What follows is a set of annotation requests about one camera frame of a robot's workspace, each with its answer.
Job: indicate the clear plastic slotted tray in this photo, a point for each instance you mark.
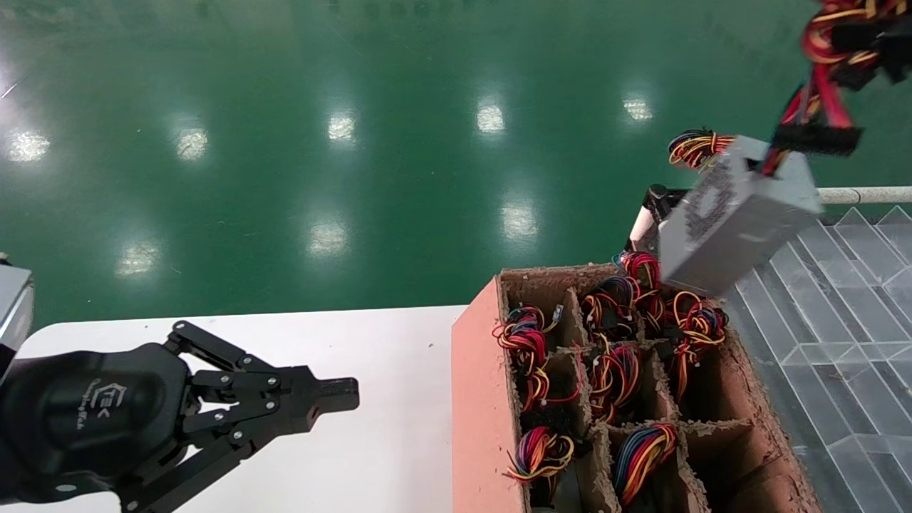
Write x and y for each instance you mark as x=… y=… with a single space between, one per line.
x=841 y=356

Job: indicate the black pipe connector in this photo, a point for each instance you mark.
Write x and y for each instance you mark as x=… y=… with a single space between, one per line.
x=657 y=201

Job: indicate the long white rack pipe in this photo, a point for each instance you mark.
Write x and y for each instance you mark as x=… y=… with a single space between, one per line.
x=869 y=195

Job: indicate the brown cardboard divider box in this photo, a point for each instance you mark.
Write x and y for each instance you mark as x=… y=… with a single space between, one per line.
x=477 y=399

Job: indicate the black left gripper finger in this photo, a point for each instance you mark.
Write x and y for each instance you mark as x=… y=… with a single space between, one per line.
x=285 y=420
x=285 y=381

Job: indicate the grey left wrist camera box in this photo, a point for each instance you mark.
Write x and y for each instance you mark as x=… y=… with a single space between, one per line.
x=14 y=313

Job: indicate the short white rack pipe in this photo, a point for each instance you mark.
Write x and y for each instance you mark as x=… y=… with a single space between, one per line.
x=640 y=229

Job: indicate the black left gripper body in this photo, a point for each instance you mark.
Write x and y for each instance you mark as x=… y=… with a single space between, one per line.
x=78 y=420

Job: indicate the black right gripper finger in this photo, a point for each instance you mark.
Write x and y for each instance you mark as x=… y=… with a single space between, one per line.
x=899 y=63

